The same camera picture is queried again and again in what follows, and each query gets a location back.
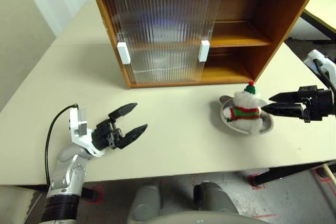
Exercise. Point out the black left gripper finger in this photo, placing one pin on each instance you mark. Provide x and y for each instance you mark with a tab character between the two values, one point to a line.
134	135
124	110

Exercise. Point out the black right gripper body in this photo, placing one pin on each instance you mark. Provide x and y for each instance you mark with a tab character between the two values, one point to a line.
319	103

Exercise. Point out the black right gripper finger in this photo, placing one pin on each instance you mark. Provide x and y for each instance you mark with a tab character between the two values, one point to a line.
283	110
284	97

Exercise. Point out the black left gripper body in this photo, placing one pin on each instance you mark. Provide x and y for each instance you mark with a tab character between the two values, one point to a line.
105	136

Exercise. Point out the white plush toy red sweater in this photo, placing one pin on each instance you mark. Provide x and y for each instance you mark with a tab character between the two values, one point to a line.
246	108

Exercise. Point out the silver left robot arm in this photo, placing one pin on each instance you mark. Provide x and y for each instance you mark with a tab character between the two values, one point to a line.
68	174

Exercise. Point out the wooden cabinet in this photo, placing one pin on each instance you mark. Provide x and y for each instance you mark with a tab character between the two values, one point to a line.
278	24

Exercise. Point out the silver metal plate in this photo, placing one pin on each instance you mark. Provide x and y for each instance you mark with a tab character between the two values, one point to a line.
266	125

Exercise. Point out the black metal table leg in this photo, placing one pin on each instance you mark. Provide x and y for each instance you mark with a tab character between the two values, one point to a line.
288	172
92	193

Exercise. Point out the white pipe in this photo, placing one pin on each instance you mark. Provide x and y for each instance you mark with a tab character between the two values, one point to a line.
330	173

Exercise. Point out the ribbed glass sliding door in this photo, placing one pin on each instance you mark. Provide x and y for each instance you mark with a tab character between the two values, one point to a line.
170	37
113	16

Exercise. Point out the beige side table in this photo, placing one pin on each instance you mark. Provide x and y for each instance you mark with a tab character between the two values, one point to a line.
323	9

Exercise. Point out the grey curved panel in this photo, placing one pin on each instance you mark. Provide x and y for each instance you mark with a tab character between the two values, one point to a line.
207	218

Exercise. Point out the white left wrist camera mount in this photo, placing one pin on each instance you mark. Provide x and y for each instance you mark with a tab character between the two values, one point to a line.
78	132

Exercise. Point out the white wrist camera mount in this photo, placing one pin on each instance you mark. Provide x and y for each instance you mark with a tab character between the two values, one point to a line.
78	132
317	57

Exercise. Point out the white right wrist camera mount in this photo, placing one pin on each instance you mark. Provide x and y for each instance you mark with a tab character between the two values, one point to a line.
317	57

